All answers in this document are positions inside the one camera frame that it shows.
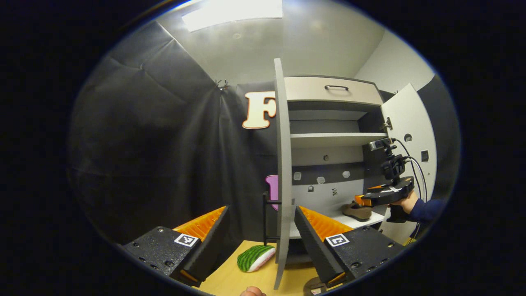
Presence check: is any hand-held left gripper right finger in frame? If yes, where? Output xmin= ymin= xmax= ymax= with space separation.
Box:
xmin=294 ymin=206 xmax=407 ymax=288

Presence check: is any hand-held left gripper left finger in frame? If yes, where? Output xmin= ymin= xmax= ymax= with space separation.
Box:
xmin=122 ymin=206 xmax=231 ymax=287

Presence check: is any white and grey shoe cabinet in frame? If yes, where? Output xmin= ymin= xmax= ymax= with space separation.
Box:
xmin=284 ymin=75 xmax=391 ymax=264

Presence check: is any white shoe cabinet door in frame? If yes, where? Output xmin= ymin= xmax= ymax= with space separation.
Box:
xmin=380 ymin=83 xmax=437 ymax=245
xmin=273 ymin=58 xmax=293 ymax=290

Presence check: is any white cabinet shelf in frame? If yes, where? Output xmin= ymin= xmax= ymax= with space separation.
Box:
xmin=290 ymin=208 xmax=389 ymax=239
xmin=290 ymin=132 xmax=389 ymax=148

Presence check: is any white cabinet drawer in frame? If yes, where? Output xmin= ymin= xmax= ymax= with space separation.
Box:
xmin=284 ymin=76 xmax=385 ymax=105

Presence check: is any watermelon slice toy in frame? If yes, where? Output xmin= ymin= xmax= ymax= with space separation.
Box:
xmin=237 ymin=245 xmax=277 ymax=273

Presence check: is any ceiling light panel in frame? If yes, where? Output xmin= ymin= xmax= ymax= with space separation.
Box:
xmin=182 ymin=0 xmax=284 ymax=32

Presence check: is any black door handle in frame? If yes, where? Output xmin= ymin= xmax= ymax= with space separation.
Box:
xmin=262 ymin=192 xmax=284 ymax=246

